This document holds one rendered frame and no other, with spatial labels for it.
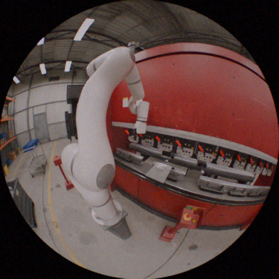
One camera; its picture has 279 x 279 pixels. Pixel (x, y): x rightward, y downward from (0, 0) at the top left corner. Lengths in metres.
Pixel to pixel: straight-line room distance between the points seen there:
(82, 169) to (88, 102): 0.17
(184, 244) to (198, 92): 1.89
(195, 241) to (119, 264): 1.11
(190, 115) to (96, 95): 0.66
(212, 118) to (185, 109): 0.24
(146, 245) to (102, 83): 1.65
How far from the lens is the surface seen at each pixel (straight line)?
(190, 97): 0.75
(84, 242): 1.70
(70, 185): 2.26
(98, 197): 0.34
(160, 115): 0.78
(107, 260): 1.60
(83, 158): 0.20
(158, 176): 0.76
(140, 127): 0.65
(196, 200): 1.02
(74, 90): 1.26
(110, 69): 0.28
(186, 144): 0.77
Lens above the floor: 1.52
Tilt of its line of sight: 18 degrees down
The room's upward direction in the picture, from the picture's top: 2 degrees clockwise
